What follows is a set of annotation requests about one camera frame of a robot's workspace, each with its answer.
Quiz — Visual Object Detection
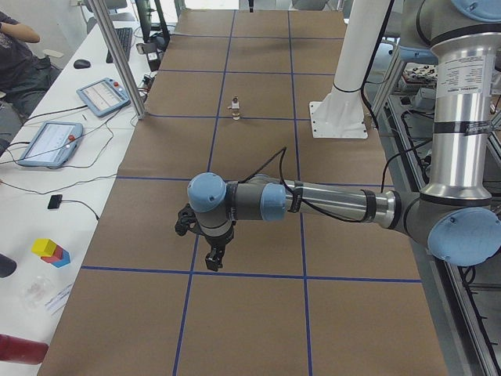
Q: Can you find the white brass PPR valve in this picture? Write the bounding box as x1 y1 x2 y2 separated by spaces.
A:
228 101 241 121

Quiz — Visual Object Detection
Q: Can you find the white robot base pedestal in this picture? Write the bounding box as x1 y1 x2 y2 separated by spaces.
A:
309 0 393 139

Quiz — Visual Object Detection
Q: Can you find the black keyboard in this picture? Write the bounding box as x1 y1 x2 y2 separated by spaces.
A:
115 27 133 60

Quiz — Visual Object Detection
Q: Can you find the aluminium frame post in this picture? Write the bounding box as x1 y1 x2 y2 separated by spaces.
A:
88 0 146 120

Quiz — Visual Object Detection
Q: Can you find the red toy block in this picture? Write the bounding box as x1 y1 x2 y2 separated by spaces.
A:
41 246 64 264

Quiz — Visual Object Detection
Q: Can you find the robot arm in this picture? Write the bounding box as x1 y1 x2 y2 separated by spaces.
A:
175 1 500 271

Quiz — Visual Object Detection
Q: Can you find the near teach pendant tablet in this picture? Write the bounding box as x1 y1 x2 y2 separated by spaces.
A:
17 121 84 168

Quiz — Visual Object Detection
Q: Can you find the small black box device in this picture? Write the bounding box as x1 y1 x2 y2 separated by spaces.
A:
47 194 63 210

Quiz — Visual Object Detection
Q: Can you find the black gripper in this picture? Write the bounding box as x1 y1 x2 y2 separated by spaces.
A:
201 229 234 271

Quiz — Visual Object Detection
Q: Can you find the blue toy block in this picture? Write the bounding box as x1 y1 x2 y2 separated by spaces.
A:
52 250 70 268

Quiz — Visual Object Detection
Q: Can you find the far teach pendant tablet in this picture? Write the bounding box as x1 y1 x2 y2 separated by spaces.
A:
76 78 130 118

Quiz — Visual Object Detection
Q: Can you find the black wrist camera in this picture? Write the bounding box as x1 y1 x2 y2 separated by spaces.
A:
175 204 201 237

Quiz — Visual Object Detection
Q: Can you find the red cylinder bottle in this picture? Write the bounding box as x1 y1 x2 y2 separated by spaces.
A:
1 334 49 365

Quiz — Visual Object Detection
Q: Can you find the seated person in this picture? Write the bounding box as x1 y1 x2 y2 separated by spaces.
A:
0 10 62 154

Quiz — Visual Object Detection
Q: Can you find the yellow toy block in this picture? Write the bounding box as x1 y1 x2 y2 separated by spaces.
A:
31 238 57 257

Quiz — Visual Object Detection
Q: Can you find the teach pendant tablet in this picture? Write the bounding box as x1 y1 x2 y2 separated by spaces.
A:
17 121 84 168
76 78 130 118

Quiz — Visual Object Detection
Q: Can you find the black computer mouse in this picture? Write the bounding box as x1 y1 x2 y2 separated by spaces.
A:
73 59 91 70

